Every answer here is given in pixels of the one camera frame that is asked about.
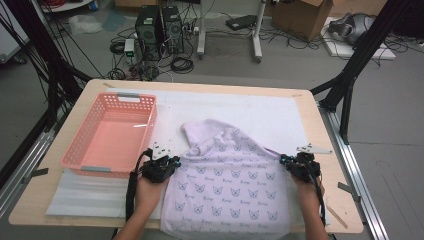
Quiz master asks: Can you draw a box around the open cardboard box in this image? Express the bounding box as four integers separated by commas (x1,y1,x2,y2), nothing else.
270,0,334,42

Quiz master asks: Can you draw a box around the white round table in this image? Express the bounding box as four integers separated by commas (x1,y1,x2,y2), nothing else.
39,0,94,14

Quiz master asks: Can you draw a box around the white foam board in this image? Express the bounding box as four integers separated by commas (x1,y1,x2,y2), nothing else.
320,16,397,61

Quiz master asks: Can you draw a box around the clear plastic bag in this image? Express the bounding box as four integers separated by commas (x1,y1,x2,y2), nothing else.
68,13,104,36

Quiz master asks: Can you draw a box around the lilac printed towel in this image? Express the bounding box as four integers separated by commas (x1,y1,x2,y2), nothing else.
160,118,294,240

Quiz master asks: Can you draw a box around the person's left hand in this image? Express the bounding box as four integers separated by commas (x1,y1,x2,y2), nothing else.
134,176,169,218

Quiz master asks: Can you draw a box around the pink plastic basket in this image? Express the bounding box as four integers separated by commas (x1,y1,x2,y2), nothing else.
60,92,158,180

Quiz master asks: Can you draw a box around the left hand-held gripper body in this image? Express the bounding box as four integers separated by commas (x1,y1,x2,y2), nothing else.
139,141,174,184

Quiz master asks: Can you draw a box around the white cabinet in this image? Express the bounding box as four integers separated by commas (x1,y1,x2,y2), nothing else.
0,3,30,64

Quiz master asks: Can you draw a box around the black flat device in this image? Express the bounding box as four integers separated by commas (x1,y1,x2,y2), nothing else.
225,14,258,32

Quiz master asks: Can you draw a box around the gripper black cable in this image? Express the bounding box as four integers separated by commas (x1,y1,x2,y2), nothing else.
125,148,154,222
304,156,327,228

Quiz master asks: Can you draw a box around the coiled black cable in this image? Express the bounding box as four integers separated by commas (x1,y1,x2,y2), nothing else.
170,56,195,75

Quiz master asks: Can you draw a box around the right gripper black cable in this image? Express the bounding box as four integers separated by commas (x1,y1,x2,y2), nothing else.
304,156,327,228

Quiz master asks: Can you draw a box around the person's right hand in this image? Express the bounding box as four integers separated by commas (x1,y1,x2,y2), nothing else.
292,175,326,214

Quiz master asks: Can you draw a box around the black computer tower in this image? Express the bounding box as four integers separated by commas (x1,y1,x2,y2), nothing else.
134,4,165,62
161,5,185,55

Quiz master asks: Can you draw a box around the white grid mat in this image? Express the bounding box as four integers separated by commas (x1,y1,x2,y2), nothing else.
45,87,331,225

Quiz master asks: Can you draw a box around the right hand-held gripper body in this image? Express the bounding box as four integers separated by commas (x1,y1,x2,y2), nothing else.
288,143,334,184

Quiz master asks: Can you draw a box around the grey headset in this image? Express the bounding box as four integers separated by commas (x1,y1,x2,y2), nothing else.
328,12,376,46

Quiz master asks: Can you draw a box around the white stand frame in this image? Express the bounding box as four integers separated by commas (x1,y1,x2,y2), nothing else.
196,0,268,64

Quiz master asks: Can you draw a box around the black frame post with cables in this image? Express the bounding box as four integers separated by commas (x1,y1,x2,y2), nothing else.
0,0,94,133

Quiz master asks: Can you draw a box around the white adapter box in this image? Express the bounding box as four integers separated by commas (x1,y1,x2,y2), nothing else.
123,38,136,58

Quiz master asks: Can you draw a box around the aluminium rail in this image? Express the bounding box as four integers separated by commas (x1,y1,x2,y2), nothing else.
0,108,68,218
318,104,390,240

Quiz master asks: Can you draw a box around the grey rail bracket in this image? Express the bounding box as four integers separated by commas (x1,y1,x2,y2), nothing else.
21,167,50,184
337,181,362,203

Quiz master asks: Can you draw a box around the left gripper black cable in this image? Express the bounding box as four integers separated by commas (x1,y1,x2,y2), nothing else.
125,148,154,222

